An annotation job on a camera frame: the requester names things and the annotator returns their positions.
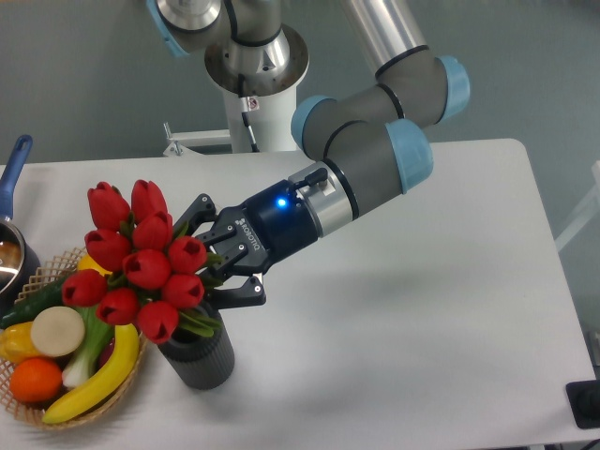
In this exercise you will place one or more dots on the green bok choy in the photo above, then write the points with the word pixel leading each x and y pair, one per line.
pixel 83 363

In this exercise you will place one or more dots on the green cucumber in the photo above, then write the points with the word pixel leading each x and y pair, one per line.
pixel 26 310

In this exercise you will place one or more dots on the dark grey ribbed vase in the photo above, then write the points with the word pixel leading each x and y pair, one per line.
pixel 201 362

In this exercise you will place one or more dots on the yellow banana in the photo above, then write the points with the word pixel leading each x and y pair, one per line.
pixel 102 384

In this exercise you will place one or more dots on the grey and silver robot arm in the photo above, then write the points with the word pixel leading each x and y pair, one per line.
pixel 364 150

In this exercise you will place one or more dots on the red tulip bouquet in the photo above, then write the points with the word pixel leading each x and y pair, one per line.
pixel 148 270

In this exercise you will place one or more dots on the woven wicker basket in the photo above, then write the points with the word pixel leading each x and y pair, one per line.
pixel 58 267

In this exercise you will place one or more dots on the yellow squash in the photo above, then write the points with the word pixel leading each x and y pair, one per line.
pixel 86 262

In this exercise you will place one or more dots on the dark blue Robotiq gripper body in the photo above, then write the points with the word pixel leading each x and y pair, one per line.
pixel 279 221

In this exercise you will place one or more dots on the blue handled saucepan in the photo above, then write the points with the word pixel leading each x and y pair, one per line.
pixel 18 261

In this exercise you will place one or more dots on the beige round radish slice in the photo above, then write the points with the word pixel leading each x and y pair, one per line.
pixel 57 331

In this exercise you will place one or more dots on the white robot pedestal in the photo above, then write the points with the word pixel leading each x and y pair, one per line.
pixel 261 123

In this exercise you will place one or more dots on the black device at table edge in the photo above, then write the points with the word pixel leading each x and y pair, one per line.
pixel 584 403

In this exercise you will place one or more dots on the white metal frame right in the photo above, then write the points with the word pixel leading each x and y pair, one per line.
pixel 586 209

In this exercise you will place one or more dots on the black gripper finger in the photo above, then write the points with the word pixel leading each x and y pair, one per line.
pixel 250 294
pixel 202 210

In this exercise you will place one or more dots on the yellow bell pepper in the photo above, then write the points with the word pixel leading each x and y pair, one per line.
pixel 17 345

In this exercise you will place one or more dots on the orange fruit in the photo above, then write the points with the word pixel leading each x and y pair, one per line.
pixel 36 380

